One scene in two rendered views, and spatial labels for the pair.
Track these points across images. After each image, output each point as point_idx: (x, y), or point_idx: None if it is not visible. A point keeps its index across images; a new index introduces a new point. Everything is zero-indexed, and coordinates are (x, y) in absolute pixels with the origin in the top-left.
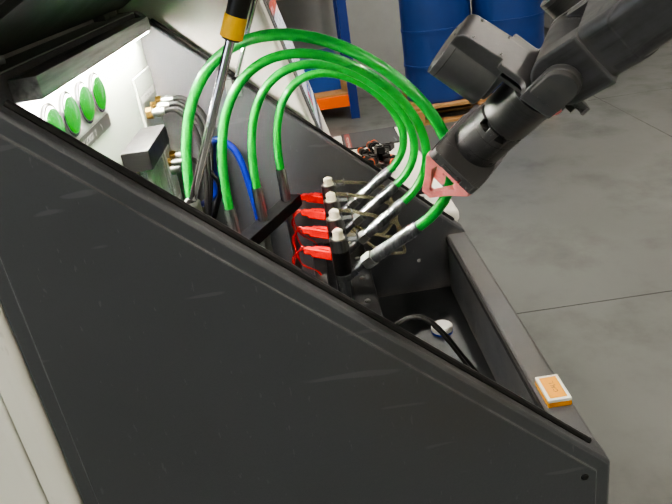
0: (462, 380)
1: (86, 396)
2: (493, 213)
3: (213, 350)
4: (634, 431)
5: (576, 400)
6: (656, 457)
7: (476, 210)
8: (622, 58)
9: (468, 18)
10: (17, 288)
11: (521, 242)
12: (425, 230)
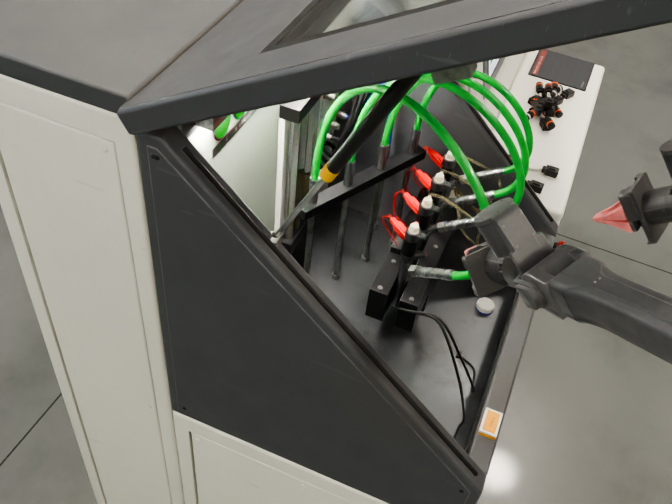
0: (401, 407)
1: (180, 298)
2: None
3: (257, 316)
4: (659, 428)
5: (631, 374)
6: (658, 458)
7: None
8: (568, 313)
9: (511, 207)
10: (160, 235)
11: None
12: None
